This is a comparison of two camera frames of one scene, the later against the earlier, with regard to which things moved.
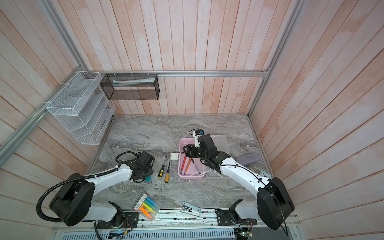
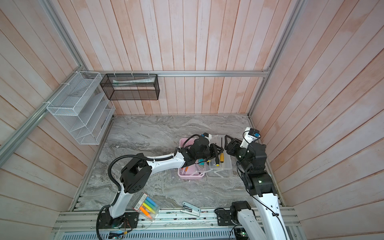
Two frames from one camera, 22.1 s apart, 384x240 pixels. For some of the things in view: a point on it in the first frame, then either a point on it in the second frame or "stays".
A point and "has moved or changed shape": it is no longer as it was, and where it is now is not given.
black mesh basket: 131,86 stays
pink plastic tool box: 189,168 stays
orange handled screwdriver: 167,175 has moved or changed shape
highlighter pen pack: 147,206 stays
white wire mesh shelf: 82,109 stays
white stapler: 190,209 stays
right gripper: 189,152 → 235,145
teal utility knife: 148,179 has moved or changed shape
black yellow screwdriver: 161,171 has moved or changed shape
